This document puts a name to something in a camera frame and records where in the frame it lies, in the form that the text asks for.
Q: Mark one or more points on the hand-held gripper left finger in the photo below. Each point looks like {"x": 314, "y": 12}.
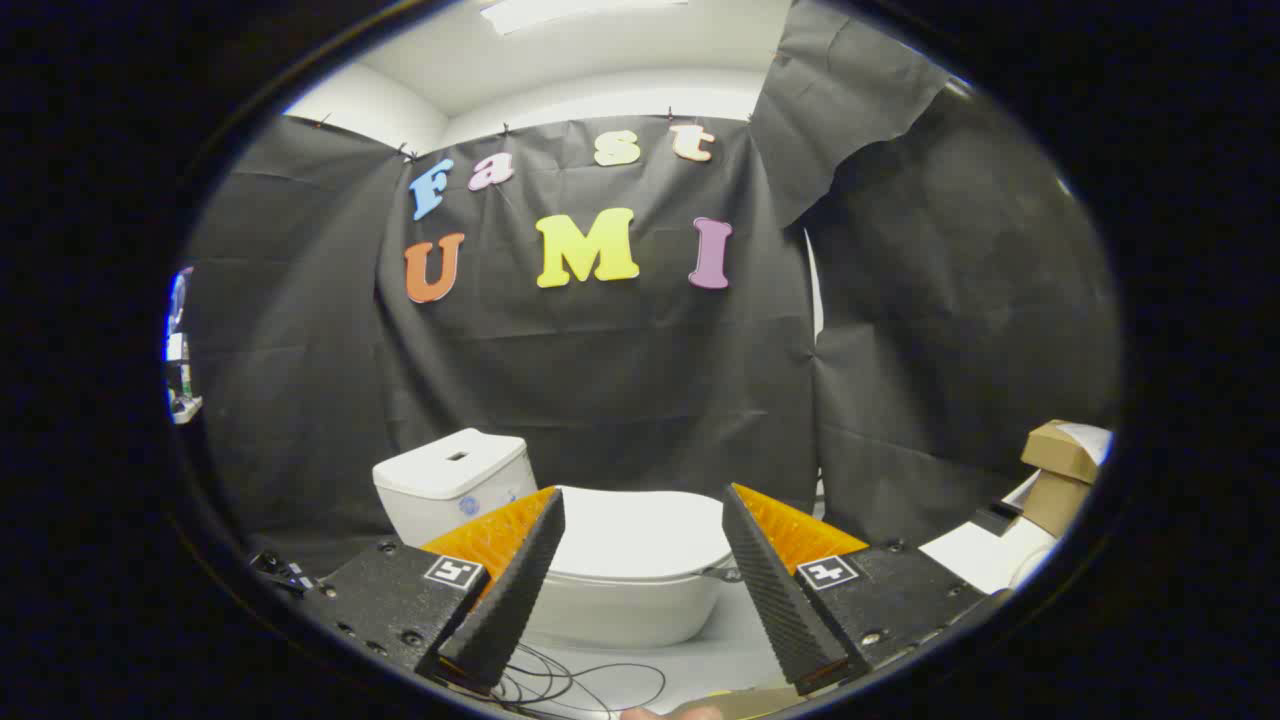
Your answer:
{"x": 510, "y": 600}

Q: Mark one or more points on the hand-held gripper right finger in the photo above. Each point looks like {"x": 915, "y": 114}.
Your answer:
{"x": 780, "y": 600}

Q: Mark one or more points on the white toilet lid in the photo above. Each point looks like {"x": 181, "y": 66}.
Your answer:
{"x": 640, "y": 530}

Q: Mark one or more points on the white ceramic toilet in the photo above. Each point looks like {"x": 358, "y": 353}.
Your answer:
{"x": 450, "y": 480}

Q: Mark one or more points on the small black device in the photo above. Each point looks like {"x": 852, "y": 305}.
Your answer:
{"x": 280, "y": 572}

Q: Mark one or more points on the small black box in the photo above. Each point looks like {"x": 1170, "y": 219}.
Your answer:
{"x": 998, "y": 518}

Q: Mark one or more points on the black backdrop cloth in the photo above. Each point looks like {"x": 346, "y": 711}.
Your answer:
{"x": 600, "y": 380}

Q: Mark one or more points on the brown cardboard box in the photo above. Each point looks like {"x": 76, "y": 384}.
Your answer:
{"x": 1055, "y": 450}
{"x": 1055, "y": 505}

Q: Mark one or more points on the white sheet on box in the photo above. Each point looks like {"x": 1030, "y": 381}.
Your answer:
{"x": 1092, "y": 440}

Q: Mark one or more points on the ceiling light panel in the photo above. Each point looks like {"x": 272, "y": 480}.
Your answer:
{"x": 570, "y": 12}

